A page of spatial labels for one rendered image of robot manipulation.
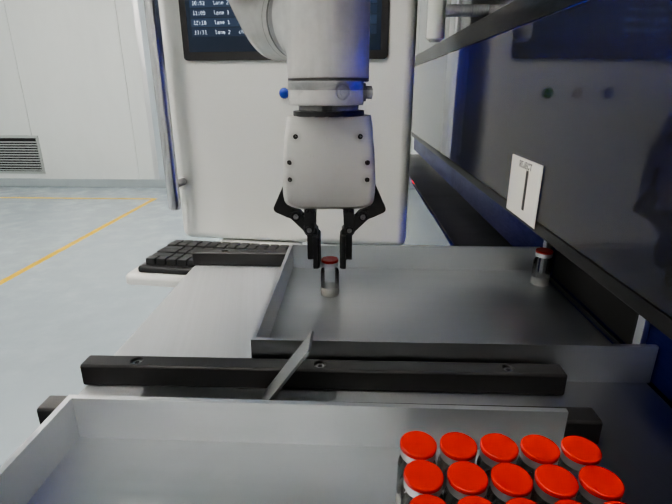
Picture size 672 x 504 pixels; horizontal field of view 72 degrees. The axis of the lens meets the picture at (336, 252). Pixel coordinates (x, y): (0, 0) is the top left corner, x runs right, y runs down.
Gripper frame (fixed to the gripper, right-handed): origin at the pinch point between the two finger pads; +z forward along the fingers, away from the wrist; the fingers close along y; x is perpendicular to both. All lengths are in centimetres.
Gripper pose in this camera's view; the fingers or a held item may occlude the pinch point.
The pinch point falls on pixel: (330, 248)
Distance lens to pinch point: 54.2
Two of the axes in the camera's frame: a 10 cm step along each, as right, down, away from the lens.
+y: -10.0, -0.1, 0.3
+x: -0.3, 3.3, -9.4
